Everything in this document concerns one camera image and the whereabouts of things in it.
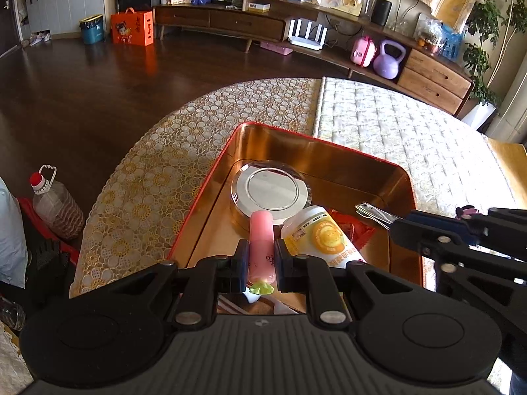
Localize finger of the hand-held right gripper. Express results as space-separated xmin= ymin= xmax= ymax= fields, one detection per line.
xmin=389 ymin=214 xmax=527 ymax=297
xmin=412 ymin=208 xmax=527 ymax=241

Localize white bottle yellow label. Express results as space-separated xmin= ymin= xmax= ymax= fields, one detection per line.
xmin=280 ymin=205 xmax=367 ymax=270

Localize orange gift box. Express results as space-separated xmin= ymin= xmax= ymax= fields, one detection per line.
xmin=110 ymin=7 xmax=155 ymax=46

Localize red tin box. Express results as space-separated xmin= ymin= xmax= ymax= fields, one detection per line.
xmin=168 ymin=121 xmax=427 ymax=295

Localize purple kettlebell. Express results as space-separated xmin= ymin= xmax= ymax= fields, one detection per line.
xmin=373 ymin=40 xmax=406 ymax=80

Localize pink tube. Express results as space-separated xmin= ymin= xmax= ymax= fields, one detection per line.
xmin=245 ymin=210 xmax=277 ymax=296

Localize clear bag of fruit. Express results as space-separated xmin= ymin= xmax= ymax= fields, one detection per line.
xmin=416 ymin=20 xmax=445 ymax=54

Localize clear glass jar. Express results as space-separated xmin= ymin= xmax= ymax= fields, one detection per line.
xmin=0 ymin=296 xmax=26 ymax=332

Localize silver nail clipper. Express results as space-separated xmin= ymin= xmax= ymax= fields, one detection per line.
xmin=355 ymin=202 xmax=398 ymax=228

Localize white rounded appliance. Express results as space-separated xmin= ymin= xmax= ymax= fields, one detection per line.
xmin=387 ymin=0 xmax=437 ymax=34

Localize blue box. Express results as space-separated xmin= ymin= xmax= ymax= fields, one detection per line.
xmin=440 ymin=25 xmax=464 ymax=59

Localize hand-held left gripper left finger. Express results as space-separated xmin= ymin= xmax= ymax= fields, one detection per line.
xmin=80 ymin=239 xmax=250 ymax=326

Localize pink toy suitcase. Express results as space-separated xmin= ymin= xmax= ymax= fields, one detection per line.
xmin=350 ymin=35 xmax=376 ymax=67

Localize wooden TV cabinet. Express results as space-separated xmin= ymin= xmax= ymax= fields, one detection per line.
xmin=152 ymin=0 xmax=475 ymax=117

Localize red plastic crate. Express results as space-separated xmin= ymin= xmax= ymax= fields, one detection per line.
xmin=16 ymin=197 xmax=81 ymax=264

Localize round silver lid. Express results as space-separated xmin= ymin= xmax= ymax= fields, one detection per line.
xmin=230 ymin=160 xmax=309 ymax=225

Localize plastic jug with red cap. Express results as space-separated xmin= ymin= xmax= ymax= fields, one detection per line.
xmin=29 ymin=165 xmax=85 ymax=241

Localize red snack packet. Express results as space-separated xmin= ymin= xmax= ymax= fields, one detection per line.
xmin=329 ymin=209 xmax=377 ymax=251

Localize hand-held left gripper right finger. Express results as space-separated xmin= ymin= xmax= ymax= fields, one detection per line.
xmin=274 ymin=239 xmax=449 ymax=326

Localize wooden wall cabinet unit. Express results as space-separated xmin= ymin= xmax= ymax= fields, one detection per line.
xmin=16 ymin=0 xmax=116 ymax=44

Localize white router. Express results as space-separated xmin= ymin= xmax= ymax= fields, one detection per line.
xmin=287 ymin=17 xmax=328 ymax=52

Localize teal trash bin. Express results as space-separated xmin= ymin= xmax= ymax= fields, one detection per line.
xmin=79 ymin=14 xmax=104 ymax=45

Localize black cylinder speaker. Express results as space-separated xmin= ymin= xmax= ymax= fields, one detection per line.
xmin=371 ymin=0 xmax=393 ymax=26

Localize tall green potted plant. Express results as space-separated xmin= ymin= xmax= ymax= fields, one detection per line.
xmin=463 ymin=0 xmax=527 ymax=132

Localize person's light blue clothing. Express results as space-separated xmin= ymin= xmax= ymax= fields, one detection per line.
xmin=0 ymin=177 xmax=29 ymax=289

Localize quilted cream table mat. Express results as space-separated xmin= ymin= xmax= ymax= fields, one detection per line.
xmin=313 ymin=76 xmax=519 ymax=297

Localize yellow woven table mat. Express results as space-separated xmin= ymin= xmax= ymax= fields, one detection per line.
xmin=488 ymin=138 xmax=527 ymax=169

